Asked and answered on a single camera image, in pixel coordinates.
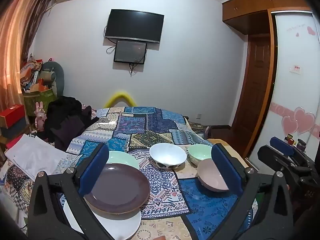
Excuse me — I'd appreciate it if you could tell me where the wooden wardrobe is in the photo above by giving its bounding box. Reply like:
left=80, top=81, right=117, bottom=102
left=222, top=0, right=313, bottom=159

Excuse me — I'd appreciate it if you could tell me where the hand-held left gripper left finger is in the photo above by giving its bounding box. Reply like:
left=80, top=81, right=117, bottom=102
left=27, top=144, right=118, bottom=240

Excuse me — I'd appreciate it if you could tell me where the green patterned cushion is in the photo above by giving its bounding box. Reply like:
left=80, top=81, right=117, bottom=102
left=187, top=122, right=205, bottom=132

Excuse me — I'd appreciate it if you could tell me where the green bag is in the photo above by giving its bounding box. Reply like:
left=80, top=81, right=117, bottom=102
left=23, top=88, right=57, bottom=117

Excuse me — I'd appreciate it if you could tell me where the red box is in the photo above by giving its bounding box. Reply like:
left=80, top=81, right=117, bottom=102
left=0, top=104, right=25, bottom=128

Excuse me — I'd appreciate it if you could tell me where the dark grey box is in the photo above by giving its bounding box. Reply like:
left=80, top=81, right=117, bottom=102
left=0, top=117, right=27, bottom=139

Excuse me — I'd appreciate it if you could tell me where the white bowl with dark print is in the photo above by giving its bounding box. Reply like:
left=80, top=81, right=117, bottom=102
left=149, top=143, right=187, bottom=171

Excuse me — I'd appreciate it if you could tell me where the red folder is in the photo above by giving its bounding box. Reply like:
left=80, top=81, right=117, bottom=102
left=6, top=135, right=25, bottom=149

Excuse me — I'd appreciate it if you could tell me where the orange brown curtain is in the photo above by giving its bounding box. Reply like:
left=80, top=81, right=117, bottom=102
left=0, top=0, right=58, bottom=135

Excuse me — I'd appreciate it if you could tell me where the pile of cardboard clutter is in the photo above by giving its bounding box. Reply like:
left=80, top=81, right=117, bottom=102
left=20, top=59, right=54, bottom=93

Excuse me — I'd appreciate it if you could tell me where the white folded cloth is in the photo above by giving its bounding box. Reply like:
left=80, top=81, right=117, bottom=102
left=4, top=134, right=65, bottom=180

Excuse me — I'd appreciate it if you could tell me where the pile of black clothes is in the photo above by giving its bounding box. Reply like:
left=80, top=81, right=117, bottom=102
left=44, top=96, right=93, bottom=152

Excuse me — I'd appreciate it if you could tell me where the white sliding door with hearts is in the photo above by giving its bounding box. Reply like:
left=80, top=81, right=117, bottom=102
left=246, top=11, right=320, bottom=170

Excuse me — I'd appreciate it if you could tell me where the white plate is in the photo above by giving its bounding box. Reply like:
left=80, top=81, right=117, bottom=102
left=63, top=197, right=142, bottom=240

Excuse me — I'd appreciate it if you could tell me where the grey curved pillow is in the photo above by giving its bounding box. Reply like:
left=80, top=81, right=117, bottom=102
left=41, top=61, right=65, bottom=97

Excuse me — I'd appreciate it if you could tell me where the pink bunny toy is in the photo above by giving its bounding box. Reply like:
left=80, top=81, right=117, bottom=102
left=35, top=102, right=47, bottom=130

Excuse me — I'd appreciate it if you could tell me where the mint green bowl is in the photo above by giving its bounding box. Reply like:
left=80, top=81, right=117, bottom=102
left=188, top=144, right=213, bottom=167

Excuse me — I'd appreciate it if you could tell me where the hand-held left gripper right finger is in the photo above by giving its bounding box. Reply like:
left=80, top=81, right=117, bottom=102
left=211, top=144, right=294, bottom=240

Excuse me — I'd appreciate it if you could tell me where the patchwork printed blanket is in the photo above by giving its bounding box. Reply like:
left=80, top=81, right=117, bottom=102
left=1, top=106, right=259, bottom=240

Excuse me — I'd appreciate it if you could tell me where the mint green plate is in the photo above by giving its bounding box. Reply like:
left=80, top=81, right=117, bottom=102
left=105, top=151, right=140, bottom=170

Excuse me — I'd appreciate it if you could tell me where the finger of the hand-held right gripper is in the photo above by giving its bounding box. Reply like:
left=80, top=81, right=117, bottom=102
left=269, top=137, right=297, bottom=157
left=257, top=145, right=300, bottom=173

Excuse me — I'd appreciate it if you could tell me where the brown wooden door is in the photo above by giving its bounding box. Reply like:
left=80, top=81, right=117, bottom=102
left=231, top=34, right=272, bottom=153

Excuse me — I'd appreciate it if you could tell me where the black wall television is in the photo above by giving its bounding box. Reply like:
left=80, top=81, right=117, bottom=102
left=104, top=9, right=165, bottom=43

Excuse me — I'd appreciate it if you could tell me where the pink bowl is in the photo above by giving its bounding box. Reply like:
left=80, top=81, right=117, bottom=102
left=197, top=159, right=230, bottom=193

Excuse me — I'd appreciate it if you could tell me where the small black wall monitor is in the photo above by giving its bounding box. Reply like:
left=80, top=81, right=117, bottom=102
left=114, top=40, right=147, bottom=64

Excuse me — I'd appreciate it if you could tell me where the brown plate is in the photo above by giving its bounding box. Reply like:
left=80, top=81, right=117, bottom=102
left=84, top=163, right=151, bottom=214

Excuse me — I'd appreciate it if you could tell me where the yellow curved foam tube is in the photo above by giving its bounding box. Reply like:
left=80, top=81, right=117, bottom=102
left=104, top=92, right=137, bottom=107

